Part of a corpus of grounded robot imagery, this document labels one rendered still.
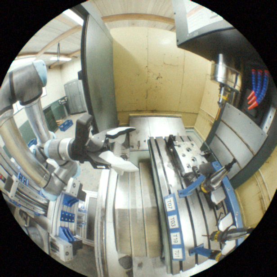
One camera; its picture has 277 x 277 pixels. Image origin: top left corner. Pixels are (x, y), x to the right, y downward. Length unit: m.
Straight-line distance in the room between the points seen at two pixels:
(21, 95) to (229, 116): 1.19
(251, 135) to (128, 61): 1.46
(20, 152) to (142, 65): 1.32
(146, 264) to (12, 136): 0.94
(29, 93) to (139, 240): 0.92
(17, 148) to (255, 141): 1.14
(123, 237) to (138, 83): 1.60
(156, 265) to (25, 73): 1.12
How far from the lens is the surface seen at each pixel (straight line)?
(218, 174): 0.31
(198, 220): 0.67
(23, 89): 0.36
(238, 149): 0.88
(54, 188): 0.39
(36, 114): 0.44
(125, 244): 0.79
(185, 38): 0.40
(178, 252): 0.61
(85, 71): 0.57
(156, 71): 1.31
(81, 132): 0.20
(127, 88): 1.28
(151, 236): 0.73
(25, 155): 0.34
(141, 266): 0.86
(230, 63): 0.41
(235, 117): 0.89
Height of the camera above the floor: 1.45
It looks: 39 degrees down
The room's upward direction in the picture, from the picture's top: straight up
